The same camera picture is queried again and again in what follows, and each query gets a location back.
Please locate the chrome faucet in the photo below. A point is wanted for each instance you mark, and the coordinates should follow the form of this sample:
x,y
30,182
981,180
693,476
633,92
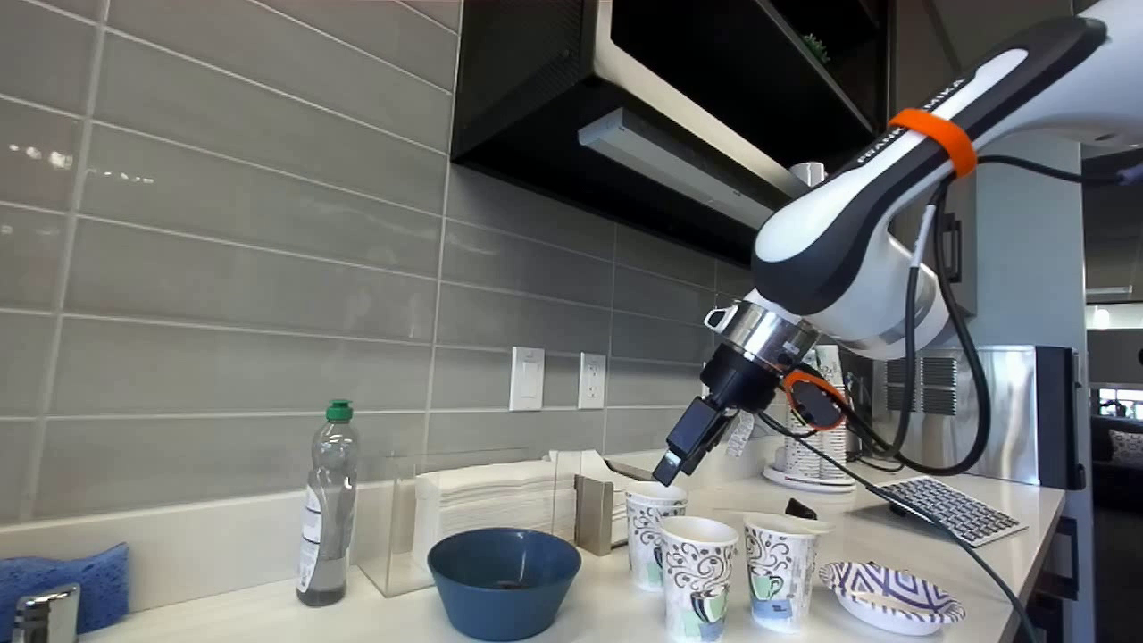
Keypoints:
x,y
48,617

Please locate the patterned paper cup back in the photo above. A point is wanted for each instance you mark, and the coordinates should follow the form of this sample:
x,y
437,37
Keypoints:
x,y
643,507

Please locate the blue sponge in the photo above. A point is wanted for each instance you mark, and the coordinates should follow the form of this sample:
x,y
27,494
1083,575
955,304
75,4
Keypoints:
x,y
103,581

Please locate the white wall outlet left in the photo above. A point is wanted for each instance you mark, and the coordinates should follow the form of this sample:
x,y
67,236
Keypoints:
x,y
525,379

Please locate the woven grey trivet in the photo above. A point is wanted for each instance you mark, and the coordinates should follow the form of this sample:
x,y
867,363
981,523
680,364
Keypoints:
x,y
953,507

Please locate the blue bowl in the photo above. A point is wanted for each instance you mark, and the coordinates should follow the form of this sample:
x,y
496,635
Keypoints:
x,y
500,584

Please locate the patterned paper cup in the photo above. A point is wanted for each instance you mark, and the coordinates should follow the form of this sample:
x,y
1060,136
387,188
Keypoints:
x,y
781,563
699,573
643,507

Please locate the white wall outlet right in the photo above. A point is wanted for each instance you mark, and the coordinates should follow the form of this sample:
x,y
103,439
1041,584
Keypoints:
x,y
590,379

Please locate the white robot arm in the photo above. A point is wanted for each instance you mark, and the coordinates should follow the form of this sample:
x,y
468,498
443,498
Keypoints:
x,y
856,259

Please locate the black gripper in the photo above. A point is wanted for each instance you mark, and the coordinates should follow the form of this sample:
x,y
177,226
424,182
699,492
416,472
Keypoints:
x,y
729,384

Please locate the blue patterned paper plate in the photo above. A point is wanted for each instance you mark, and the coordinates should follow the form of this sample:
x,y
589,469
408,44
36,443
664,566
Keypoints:
x,y
890,597

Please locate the white wall outlet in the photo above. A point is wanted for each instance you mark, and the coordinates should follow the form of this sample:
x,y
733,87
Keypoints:
x,y
590,379
525,379

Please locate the black overhead cabinet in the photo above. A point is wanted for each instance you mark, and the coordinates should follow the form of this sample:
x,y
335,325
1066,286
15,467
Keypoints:
x,y
671,114

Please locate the clear dish soap bottle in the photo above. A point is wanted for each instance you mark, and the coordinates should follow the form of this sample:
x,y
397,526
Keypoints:
x,y
329,507

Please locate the clear acrylic holder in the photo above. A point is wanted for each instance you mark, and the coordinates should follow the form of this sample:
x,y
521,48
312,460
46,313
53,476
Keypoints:
x,y
408,516

